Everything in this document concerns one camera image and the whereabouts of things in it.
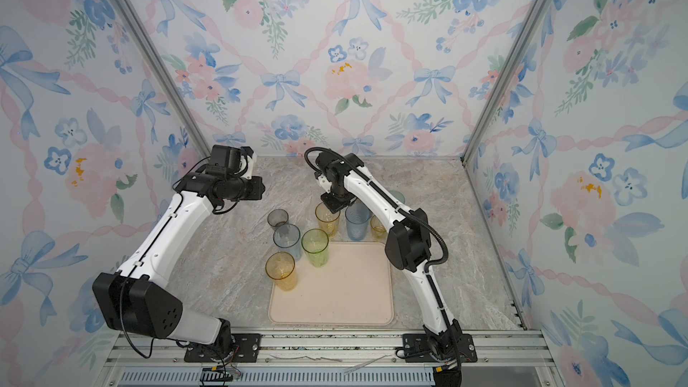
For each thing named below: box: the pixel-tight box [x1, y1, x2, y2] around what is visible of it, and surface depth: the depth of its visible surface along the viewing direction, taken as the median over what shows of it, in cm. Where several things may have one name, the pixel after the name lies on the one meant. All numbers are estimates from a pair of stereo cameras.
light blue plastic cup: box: [273, 223, 303, 263], surface depth 83 cm
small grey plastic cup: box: [266, 208, 290, 227], surface depth 97 cm
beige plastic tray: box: [268, 240, 394, 327], surface depth 85 cm
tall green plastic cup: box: [301, 228, 329, 268], surface depth 83 cm
